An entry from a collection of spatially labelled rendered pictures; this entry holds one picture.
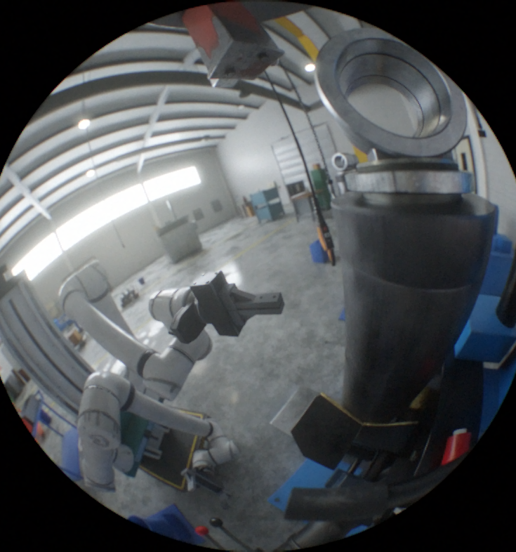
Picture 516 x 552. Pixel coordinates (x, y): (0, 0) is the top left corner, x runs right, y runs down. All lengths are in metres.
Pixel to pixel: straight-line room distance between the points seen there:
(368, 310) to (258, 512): 1.57
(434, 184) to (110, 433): 0.63
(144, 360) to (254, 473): 1.31
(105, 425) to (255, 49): 0.80
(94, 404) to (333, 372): 1.63
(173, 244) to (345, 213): 7.82
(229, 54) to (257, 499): 1.94
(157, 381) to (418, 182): 0.51
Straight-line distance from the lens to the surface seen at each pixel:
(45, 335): 1.20
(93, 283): 0.85
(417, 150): 0.18
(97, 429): 0.51
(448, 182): 0.17
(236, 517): 1.71
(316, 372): 1.72
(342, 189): 1.53
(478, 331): 0.52
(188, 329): 0.34
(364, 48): 0.24
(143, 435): 1.25
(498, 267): 2.71
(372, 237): 0.16
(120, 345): 0.52
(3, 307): 1.22
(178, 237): 7.98
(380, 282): 0.17
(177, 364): 0.45
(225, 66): 0.42
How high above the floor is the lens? 1.50
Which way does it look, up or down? 26 degrees down
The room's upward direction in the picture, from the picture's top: 21 degrees counter-clockwise
